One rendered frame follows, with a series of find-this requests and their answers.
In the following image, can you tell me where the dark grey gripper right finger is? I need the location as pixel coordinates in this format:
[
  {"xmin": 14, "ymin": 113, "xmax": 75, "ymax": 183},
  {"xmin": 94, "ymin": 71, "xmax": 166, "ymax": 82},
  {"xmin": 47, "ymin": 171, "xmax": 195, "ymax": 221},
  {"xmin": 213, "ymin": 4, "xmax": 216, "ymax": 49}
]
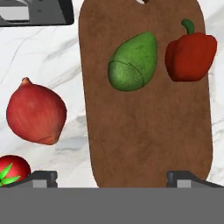
[{"xmin": 166, "ymin": 170, "xmax": 224, "ymax": 189}]

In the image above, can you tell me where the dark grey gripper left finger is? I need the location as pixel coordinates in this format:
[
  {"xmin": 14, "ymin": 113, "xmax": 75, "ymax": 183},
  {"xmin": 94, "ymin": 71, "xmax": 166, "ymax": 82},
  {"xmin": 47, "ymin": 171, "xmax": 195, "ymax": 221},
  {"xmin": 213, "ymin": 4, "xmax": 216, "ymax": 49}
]
[{"xmin": 10, "ymin": 171, "xmax": 59, "ymax": 189}]

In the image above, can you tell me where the red tomato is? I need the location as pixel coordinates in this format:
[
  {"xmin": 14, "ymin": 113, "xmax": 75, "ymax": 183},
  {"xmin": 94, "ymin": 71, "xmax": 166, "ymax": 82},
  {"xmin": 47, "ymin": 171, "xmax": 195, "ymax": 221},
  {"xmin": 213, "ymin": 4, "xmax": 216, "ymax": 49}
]
[{"xmin": 0, "ymin": 154, "xmax": 32, "ymax": 187}]

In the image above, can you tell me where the brown wooden cutting board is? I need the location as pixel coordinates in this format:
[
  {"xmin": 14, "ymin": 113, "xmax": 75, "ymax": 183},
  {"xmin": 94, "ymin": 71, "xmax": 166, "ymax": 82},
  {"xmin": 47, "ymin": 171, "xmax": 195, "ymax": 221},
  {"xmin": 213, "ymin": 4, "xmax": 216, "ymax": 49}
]
[{"xmin": 78, "ymin": 0, "xmax": 214, "ymax": 189}]

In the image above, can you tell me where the red onion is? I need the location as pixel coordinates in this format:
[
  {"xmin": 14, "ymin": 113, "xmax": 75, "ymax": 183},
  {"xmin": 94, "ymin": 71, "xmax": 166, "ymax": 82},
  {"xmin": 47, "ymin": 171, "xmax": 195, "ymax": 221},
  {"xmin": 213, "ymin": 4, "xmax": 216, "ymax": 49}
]
[{"xmin": 5, "ymin": 76, "xmax": 68, "ymax": 146}]

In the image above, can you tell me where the red bell pepper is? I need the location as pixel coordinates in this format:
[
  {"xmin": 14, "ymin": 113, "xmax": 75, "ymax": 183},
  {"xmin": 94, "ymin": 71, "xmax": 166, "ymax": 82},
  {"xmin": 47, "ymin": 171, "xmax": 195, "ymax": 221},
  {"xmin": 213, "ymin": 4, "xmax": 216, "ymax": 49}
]
[{"xmin": 164, "ymin": 18, "xmax": 218, "ymax": 83}]

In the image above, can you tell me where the green avocado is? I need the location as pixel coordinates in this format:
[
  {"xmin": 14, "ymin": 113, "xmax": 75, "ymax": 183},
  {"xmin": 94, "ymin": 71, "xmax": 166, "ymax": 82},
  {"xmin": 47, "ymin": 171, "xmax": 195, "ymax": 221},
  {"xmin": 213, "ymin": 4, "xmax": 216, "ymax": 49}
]
[{"xmin": 108, "ymin": 31, "xmax": 158, "ymax": 93}]

